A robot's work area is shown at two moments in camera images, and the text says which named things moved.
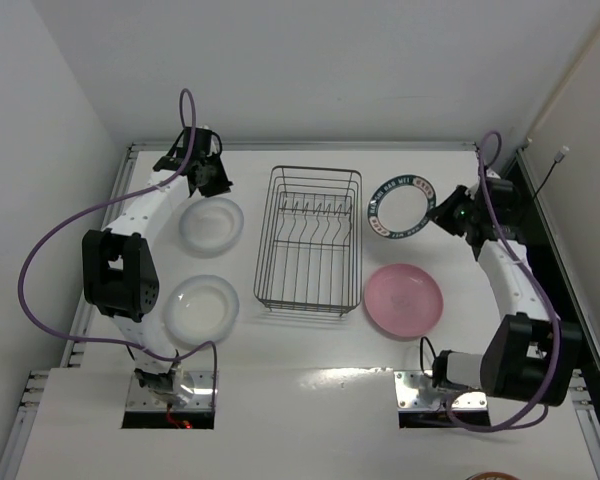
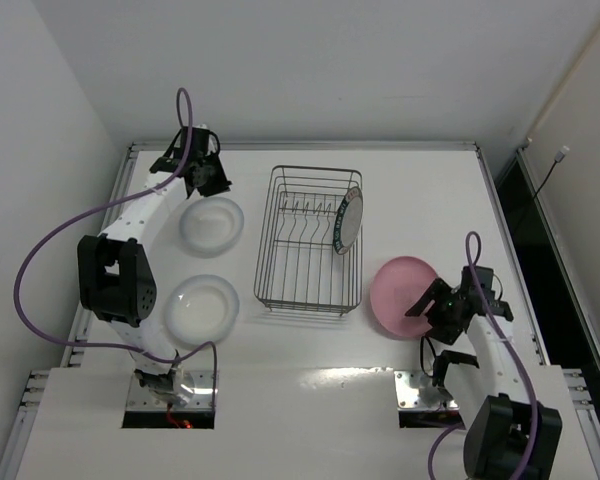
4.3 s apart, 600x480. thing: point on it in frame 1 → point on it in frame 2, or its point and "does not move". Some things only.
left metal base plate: [197, 383] does not move
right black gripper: [443, 211] → [443, 304]
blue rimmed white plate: [401, 205] → [348, 220]
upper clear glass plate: [211, 226] does not move
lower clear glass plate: [200, 309] does not move
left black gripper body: [210, 176] does not move
